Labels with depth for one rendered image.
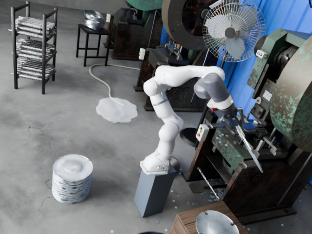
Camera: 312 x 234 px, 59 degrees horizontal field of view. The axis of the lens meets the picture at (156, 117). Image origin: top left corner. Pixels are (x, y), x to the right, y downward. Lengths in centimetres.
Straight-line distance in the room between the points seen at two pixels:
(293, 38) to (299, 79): 57
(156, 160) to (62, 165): 73
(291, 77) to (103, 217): 159
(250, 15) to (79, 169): 193
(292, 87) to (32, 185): 196
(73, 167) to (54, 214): 35
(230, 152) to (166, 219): 74
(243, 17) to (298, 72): 122
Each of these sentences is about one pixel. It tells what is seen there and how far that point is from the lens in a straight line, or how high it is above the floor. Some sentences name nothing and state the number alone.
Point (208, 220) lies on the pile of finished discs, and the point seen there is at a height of 35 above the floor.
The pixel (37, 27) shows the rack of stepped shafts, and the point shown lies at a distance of 341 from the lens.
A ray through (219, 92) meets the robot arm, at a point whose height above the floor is 127.
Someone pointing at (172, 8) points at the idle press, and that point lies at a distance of 297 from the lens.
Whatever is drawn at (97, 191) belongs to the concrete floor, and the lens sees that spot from 239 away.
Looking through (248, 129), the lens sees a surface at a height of 78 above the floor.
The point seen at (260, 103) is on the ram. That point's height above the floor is 98.
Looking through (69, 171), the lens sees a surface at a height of 25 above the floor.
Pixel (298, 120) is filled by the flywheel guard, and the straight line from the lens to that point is 166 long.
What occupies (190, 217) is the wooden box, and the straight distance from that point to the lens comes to 192.
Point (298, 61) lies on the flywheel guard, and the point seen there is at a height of 145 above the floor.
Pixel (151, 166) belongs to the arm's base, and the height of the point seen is 50.
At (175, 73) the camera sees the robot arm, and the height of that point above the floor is 122.
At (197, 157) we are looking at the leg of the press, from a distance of 250.
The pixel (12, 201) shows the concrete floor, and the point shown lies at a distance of 234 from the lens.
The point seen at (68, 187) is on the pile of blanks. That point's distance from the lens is 216.
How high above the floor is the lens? 176
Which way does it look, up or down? 30 degrees down
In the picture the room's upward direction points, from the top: 15 degrees clockwise
